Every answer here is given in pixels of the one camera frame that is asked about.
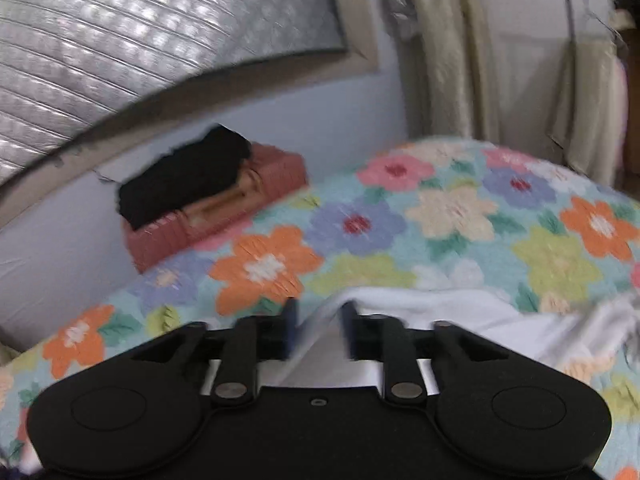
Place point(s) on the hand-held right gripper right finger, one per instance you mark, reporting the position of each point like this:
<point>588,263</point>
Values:
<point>346,331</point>

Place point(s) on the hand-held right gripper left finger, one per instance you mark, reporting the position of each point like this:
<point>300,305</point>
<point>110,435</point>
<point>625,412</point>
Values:
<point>289,329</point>

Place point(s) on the white cloth garment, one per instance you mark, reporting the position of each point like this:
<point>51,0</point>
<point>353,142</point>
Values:
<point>475,317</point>

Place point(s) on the clothes rack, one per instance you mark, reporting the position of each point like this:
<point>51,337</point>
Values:
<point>585,0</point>

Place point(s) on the red brick-pattern pillow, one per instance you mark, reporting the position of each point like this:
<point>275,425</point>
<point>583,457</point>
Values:
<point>220,210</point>

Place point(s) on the floral bed blanket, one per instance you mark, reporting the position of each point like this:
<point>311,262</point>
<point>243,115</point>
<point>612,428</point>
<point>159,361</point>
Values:
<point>450,220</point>

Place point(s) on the black folded cloth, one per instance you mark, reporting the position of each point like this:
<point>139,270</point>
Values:
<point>185,177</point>

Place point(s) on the cream curtain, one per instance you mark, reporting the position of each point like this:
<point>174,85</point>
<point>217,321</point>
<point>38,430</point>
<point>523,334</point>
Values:
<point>445,45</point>

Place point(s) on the silver foil window cover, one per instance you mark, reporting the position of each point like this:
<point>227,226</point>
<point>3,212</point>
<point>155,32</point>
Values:
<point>125,45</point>

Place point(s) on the cream hanging garment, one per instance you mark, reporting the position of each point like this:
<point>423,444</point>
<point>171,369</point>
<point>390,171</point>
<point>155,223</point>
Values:
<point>592,105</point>

